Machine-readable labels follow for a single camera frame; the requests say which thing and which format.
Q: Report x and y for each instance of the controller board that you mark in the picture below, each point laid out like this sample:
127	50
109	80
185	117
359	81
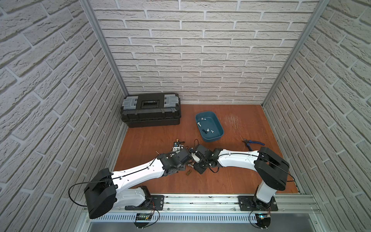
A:
143	220
263	221

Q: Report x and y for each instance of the teal plastic storage bin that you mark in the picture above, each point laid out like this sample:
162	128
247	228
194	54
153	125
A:
212	123

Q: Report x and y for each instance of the left controller board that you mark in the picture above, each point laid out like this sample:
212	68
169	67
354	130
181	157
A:
143	220

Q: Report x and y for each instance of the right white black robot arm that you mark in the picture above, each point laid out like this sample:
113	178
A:
272	169

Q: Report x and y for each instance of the blue handled pliers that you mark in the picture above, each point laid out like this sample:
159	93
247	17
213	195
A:
249	142

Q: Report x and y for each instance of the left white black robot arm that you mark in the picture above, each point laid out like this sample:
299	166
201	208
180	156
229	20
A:
111	189

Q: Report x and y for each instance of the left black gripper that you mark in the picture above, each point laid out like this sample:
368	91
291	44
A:
183	155

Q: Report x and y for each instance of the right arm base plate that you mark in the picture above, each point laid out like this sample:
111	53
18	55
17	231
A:
252	203

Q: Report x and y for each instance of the aluminium front rail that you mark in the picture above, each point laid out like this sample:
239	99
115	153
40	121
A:
228	203

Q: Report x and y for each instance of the black toolbox grey latches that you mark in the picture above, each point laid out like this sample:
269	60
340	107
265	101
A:
151	109

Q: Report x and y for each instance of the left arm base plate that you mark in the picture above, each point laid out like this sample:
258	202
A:
154	202

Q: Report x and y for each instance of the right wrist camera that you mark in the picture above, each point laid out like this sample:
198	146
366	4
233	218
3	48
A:
195	157

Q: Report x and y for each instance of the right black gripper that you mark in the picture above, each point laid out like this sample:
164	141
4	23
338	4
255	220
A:
196	167

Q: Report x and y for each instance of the right controller board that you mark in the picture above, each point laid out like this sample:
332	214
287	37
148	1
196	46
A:
263	221

